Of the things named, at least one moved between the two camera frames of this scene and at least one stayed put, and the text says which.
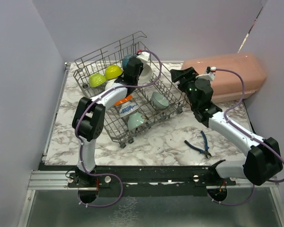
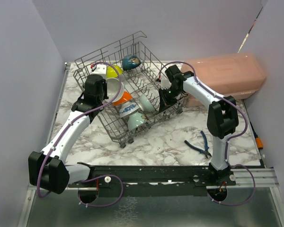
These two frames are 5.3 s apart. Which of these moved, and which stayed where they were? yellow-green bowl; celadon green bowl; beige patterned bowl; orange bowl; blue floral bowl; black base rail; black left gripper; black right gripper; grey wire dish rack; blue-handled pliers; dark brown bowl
Moved: black left gripper; beige patterned bowl; black right gripper
Stayed: grey wire dish rack; yellow-green bowl; blue-handled pliers; blue floral bowl; black base rail; dark brown bowl; celadon green bowl; orange bowl
